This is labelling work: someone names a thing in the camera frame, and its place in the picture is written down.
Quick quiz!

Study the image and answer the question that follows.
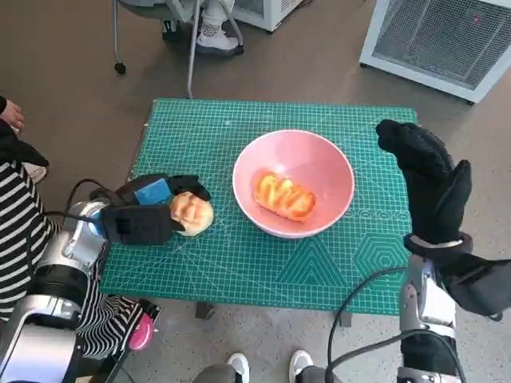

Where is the small white cabinet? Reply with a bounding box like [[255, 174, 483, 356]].
[[231, 0, 308, 33]]

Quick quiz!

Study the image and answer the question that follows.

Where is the pink round object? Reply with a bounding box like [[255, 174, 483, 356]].
[[129, 313, 156, 352]]

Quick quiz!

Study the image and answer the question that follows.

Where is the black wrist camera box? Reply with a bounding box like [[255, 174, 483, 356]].
[[99, 203, 180, 247], [438, 255, 511, 318]]

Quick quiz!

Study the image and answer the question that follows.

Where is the right robot hand black glove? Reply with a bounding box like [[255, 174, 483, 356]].
[[375, 118, 473, 245]]

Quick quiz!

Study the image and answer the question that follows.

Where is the large white mesh cabinet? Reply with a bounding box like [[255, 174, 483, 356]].
[[358, 0, 511, 104]]

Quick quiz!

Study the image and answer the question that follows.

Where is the grey office chair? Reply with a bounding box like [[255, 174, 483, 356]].
[[113, 0, 245, 100]]

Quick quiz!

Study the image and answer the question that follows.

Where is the long striped toy bread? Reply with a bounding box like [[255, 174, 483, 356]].
[[253, 170, 317, 223]]

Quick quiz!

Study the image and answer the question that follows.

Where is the left black wrist camera box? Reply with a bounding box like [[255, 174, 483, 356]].
[[99, 203, 180, 247]]

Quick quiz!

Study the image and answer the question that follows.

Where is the grey leg with white foot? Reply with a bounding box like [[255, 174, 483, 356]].
[[191, 352, 252, 383], [289, 349, 340, 383]]

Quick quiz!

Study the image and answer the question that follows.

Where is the person's hand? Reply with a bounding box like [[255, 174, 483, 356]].
[[0, 95, 26, 132]]

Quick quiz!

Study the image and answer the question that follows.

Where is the right black wrist camera box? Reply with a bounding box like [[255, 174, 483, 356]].
[[438, 255, 511, 318]]

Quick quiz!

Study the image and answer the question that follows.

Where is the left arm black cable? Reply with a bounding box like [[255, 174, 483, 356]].
[[27, 179, 117, 280]]

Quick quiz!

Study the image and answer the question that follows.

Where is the left robot hand blue tape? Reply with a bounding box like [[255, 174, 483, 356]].
[[114, 172, 213, 207]]

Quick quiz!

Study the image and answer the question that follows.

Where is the round toy bread bun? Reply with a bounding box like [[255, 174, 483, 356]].
[[169, 191, 215, 237]]

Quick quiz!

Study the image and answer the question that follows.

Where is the seated person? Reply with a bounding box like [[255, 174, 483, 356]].
[[161, 0, 245, 57]]

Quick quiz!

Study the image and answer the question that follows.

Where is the person in striped clothing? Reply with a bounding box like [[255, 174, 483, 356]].
[[0, 119, 145, 360]]

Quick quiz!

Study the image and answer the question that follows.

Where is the green cutting mat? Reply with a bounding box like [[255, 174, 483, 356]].
[[98, 98, 418, 317]]

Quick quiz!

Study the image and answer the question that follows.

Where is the pink bowl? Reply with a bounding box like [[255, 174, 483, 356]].
[[232, 128, 356, 239]]

